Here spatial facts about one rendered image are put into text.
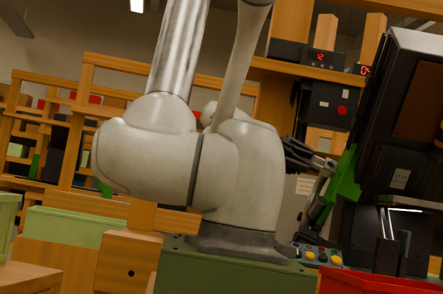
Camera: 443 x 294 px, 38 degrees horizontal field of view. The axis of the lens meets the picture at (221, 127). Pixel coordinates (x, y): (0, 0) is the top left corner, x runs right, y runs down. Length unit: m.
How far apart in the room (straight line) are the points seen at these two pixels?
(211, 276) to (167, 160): 0.24
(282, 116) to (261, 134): 1.06
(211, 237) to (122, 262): 0.47
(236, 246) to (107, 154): 0.31
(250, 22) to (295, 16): 0.67
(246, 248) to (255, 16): 0.71
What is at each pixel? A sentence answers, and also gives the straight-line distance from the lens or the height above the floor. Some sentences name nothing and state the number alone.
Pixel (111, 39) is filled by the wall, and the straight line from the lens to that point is 12.22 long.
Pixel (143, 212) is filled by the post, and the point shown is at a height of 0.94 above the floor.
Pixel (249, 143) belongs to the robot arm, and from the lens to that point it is 1.25.
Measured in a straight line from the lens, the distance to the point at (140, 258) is 1.69.
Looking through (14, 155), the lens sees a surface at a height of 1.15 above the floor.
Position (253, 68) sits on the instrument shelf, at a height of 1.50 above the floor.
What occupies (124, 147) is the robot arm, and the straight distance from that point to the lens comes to 1.26.
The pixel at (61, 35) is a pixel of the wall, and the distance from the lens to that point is 12.31.
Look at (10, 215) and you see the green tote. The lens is 1.65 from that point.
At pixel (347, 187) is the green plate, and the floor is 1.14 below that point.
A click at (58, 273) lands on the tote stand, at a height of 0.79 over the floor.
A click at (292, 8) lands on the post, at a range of 2.41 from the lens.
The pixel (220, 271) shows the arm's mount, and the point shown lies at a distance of 1.18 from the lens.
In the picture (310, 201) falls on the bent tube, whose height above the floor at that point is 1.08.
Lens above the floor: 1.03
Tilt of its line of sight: 6 degrees up
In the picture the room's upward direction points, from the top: 10 degrees clockwise
